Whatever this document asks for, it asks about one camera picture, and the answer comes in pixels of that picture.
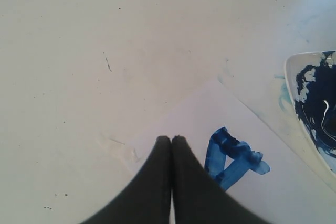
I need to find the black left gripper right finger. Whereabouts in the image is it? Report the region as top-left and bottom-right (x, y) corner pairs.
(171, 136), (266, 224)

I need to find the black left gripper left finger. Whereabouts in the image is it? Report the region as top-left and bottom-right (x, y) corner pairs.
(84, 136), (172, 223)

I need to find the white paper sheet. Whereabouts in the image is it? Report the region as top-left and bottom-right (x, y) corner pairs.
(128, 81), (335, 223)

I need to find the white square paint plate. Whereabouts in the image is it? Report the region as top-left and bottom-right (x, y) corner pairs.
(283, 51), (335, 175)

